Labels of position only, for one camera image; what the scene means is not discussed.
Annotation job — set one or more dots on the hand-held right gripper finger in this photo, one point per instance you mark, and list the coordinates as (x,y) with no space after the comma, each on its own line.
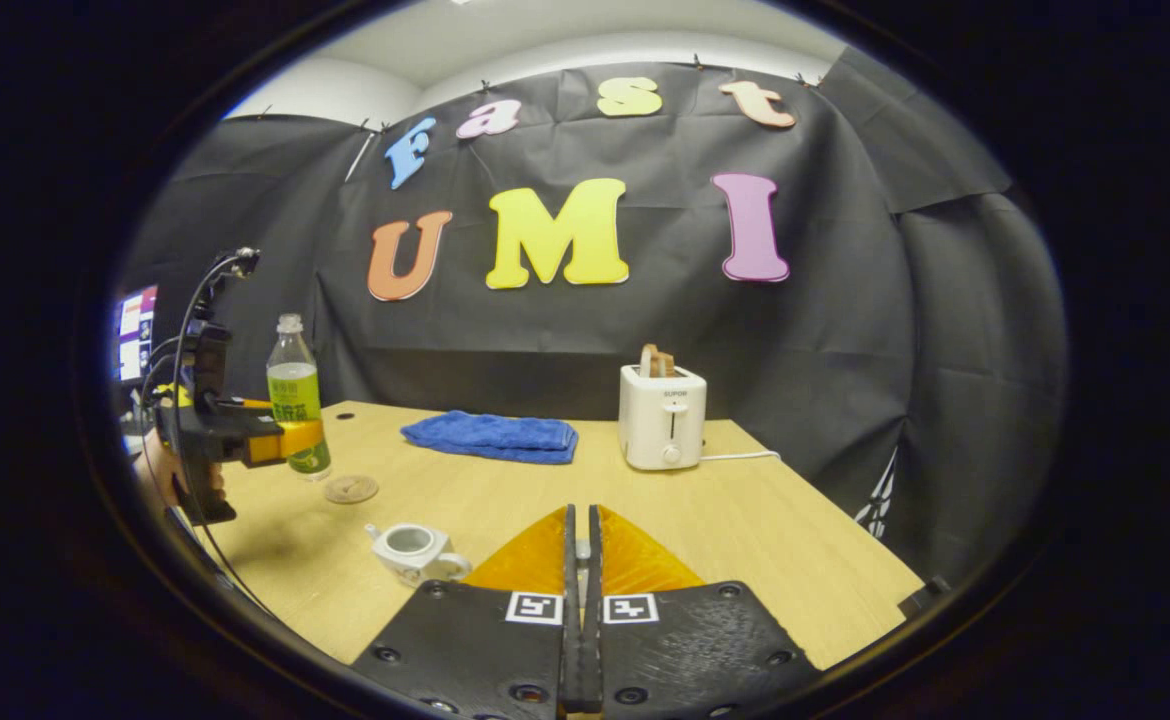
(593,620)
(572,600)

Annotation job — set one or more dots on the computer monitor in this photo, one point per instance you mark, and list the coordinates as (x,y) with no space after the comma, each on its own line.
(135,335)

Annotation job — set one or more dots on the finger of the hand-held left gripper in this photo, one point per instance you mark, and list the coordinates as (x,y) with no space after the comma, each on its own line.
(250,403)
(265,443)

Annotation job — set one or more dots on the round brown coaster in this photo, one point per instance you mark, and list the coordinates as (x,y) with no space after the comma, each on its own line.
(350,489)

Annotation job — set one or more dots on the green label water bottle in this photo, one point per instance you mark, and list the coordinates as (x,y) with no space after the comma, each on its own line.
(295,385)

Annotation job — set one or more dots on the toast slice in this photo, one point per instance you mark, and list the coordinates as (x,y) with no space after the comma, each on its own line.
(657,360)

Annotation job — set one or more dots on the blue folded towel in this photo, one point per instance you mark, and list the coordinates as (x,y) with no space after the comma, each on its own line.
(490,437)

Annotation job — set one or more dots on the white ceramic teacup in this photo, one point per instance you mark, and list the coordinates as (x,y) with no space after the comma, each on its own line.
(410,567)

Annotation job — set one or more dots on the black backdrop cloth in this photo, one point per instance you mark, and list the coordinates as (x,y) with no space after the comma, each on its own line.
(545,330)

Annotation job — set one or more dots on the white toaster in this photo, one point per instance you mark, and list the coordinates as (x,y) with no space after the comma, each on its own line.
(660,420)

